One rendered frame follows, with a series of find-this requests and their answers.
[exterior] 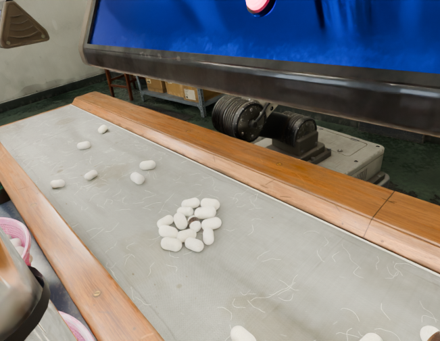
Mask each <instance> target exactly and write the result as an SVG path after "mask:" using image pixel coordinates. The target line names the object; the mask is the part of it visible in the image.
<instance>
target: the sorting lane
mask: <svg viewBox="0 0 440 341"><path fill-rule="evenodd" d="M103 124H104V125H106V126H107V131H106V132H104V133H103V134H101V133H99V131H98V128H99V127H100V126H101V125H103ZM84 141H88V142H89V143H90V144H91V146H90V148H87V149H83V150H80V149H78V148H77V145H78V143H80V142H84ZM0 142H1V143H2V144H3V146H4V147H5V148H6V149H7V151H8V152H9V153H10V154H11V155H12V156H13V158H14V159H15V160H16V162H17V163H18V164H19V165H20V166H21V167H22V168H23V170H24V171H25V172H26V174H27V175H28V176H29V177H30V178H31V179H32V180H33V182H34V183H35V184H36V186H37V187H38V188H39V189H40V190H41V191H42V193H43V194H44V195H45V196H46V198H47V199H48V200H49V201H50V203H52V205H53V206H54V207H55V208H56V210H57V211H58V212H59V213H60V214H61V215H62V217H63V218H64V219H65V220H66V222H67V223H68V224H69V226H71V228H72V229H73V230H74V231H75V232H76V234H77V235H78V236H79V238H80V239H81V240H82V241H83V242H84V243H85V244H86V246H87V247H88V248H89V250H90V251H91V252H92V253H93V254H94V255H95V257H96V258H97V259H98V260H99V262H100V263H101V264H102V265H103V266H104V267H105V269H106V270H107V271H108V272H109V274H110V275H111V276H112V277H113V278H114V279H115V281H116V282H117V283H118V285H119V286H120V287H121V288H122V289H123V290H124V291H125V293H126V294H127V295H128V297H129V298H130V299H131V300H132V301H133V302H134V303H135V305H136V306H137V307H138V309H139V310H140V311H141V312H142V314H144V316H145V317H146V318H147V319H148V321H149V322H150V323H151V324H152V326H153V327H154V328H155V329H156V330H157V331H158V333H159V334H160V335H161V337H162V338H163V339H164V340H165V341H232V339H231V337H230V332H231V329H232V328H233V327H234V326H237V325H239V326H242V327H243V328H245V329H246V330H247V331H248V332H249V333H250V334H252V335H253V336H254V337H255V339H256V341H360V340H361V339H362V338H363V337H364V336H365V335H366V334H368V333H374V334H377V335H379V336H380V337H381V338H382V340H383V341H422V339H421V337H420V330H421V329H422V328H423V327H424V326H427V325H430V326H433V327H436V328H437V329H438V330H439V331H440V274H438V273H436V272H433V271H431V270H429V269H426V268H424V267H422V266H420V265H417V264H416V263H413V262H412V261H410V260H407V259H405V258H403V257H401V256H398V255H396V254H394V253H392V252H390V251H388V250H386V249H384V248H381V247H379V246H377V245H375V244H372V243H370V242H368V241H366V240H363V239H362V238H360V237H358V236H355V235H353V234H351V233H349V232H346V231H344V230H342V229H340V228H338V227H335V226H334V225H331V224H329V223H327V222H325V221H322V220H320V219H318V218H316V217H313V216H312V215H310V214H308V213H306V212H303V211H301V210H299V209H297V208H294V207H292V206H290V205H288V204H285V203H284V202H281V201H280V200H277V199H275V198H273V197H271V196H268V195H266V194H264V193H262V192H260V191H258V190H256V189H253V188H251V187H249V186H247V185H244V184H242V183H240V182H238V181H235V180H234V179H231V178H230V177H227V176H225V175H223V174H221V173H218V172H216V171H214V170H212V169H210V168H208V167H206V166H204V165H202V164H199V163H197V162H195V161H193V160H190V159H188V158H186V157H184V156H181V155H180V154H177V153H175V152H173V151H171V150H169V149H166V148H164V147H162V146H160V145H158V144H156V143H154V142H152V141H149V140H147V139H145V138H143V137H140V136H138V135H136V134H134V133H131V132H130V131H127V130H126V129H123V128H121V127H119V126H117V125H115V124H112V123H110V122H108V121H106V120H104V119H102V118H100V117H97V116H95V115H93V114H91V113H88V112H86V111H84V110H82V109H80V108H77V107H76V106H73V105H71V104H70V105H69V106H65V107H62V108H59V109H56V110H53V111H50V112H46V113H44V114H40V115H38V116H34V117H32V118H27V119H25V120H21V121H19V122H15V123H13V124H9V125H6V126H4V127H0ZM148 160H152V161H154V162H155V168H154V169H149V170H142V169H141V168H140V163H141V162H142V161H148ZM91 170H96V171H97V176H96V177H94V178H93V179H91V180H89V181H87V180H86V179H85V178H84V176H85V174H86V173H88V172H90V171H91ZM134 172H136V173H139V174H140V175H143V176H144V178H145V180H144V182H143V183H142V184H136V183H135V182H134V181H132V180H131V178H130V176H131V174H132V173H134ZM60 179H62V180H64V181H65V185H64V186H63V187H56V188H52V187H51V186H50V182H52V181H53V180H60ZM191 198H197V199H198V200H199V206H198V207H196V208H193V215H194V216H195V210H196V209H197V208H199V207H201V201H202V199H204V198H210V199H215V200H217V201H219V203H220V207H219V208H218V209H217V210H216V215H215V217H218V218H219V219H220V220H221V222H222V224H221V226H220V227H219V228H217V229H213V231H214V242H213V243H212V244H210V245H207V244H205V243H204V242H203V231H204V230H203V229H202V227H201V229H200V230H199V231H198V232H196V233H197V235H196V238H195V239H198V240H201V241H202V242H203V250H202V251H200V252H196V251H193V250H190V249H188V248H187V247H186V246H185V242H183V243H182V248H181V249H180V250H179V251H177V252H173V251H171V250H165V249H163V248H162V247H161V240H162V239H163V238H164V237H162V236H161V235H160V234H159V227H158V226H157V222H158V221H159V220H160V219H162V218H164V217H165V216H167V215H171V216H172V217H173V218H174V215H175V214H176V213H177V210H178V208H180V207H182V206H181V204H182V201H183V200H188V199H191Z"/></svg>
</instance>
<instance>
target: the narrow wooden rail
mask: <svg viewBox="0 0 440 341"><path fill-rule="evenodd" d="M0 182H1V184H2V186H3V187H4V189H5V191H6V192H7V194H8V196H9V197H10V199H11V200H12V202H13V203H14V205H15V207H16V208H17V210H18V212H19V213H20V215H21V217H22V218H23V220H24V222H25V223H26V225H27V226H28V228H29V230H30V232H31V233H32V235H33V236H34V238H35V240H36V241H37V243H38V245H39V246H40V247H41V250H42V251H43V253H44V254H45V256H46V257H47V259H48V261H49V262H50V264H51V266H52V267H53V269H54V271H55V272H56V274H57V276H58V277H59V279H60V280H61V282H62V283H63V285H64V287H65V289H66V290H67V292H68V293H69V295H70V297H71V299H72V300H73V302H74V304H75V305H76V307H77V308H78V310H79V311H80V313H81V315H82V316H83V318H84V320H85V321H86V323H87V325H88V326H89V328H90V329H91V331H92V333H93V334H94V336H95V337H96V339H97V341H165V340H164V339H163V338H162V337H161V335H160V334H159V333H158V331H157V330H156V329H155V328H154V327H153V326H152V324H151V323H150V322H149V321H148V319H147V318H146V317H145V316H144V314H142V312H141V311H140V310H139V309H138V307H137V306H136V305H135V303H134V302H133V301H132V300H131V299H130V298H129V297H128V295H127V294H126V293H125V291H124V290H123V289H122V288H121V287H120V286H119V285H118V283H117V282H116V281H115V279H114V278H113V277H112V276H111V275H110V274H109V272H108V271H107V270H106V269H105V267H104V266H103V265H102V264H101V263H100V262H99V260H98V259H97V258H96V257H95V255H94V254H93V253H92V252H91V251H90V250H89V248H88V247H87V246H86V244H85V243H84V242H83V241H82V240H81V239H80V238H79V236H78V235H77V234H76V232H75V231H74V230H73V229H72V228H71V226H69V224H68V223H67V222H66V220H65V219H64V218H63V217H62V215H61V214H60V213H59V212H58V211H57V210H56V208H55V207H54V206H53V205H52V203H50V201H49V200H48V199H47V198H46V196H45V195H44V194H43V193H42V191H41V190H40V189H39V188H38V187H37V186H36V184H35V183H34V182H33V180H32V179H31V178H30V177H29V176H28V175H27V174H26V172H25V171H24V170H23V168H22V167H21V166H20V165H19V164H18V163H17V162H16V160H15V159H14V158H13V156H12V155H11V154H10V153H9V152H8V151H7V149H6V148H5V147H4V146H3V144H2V143H1V142H0Z"/></svg>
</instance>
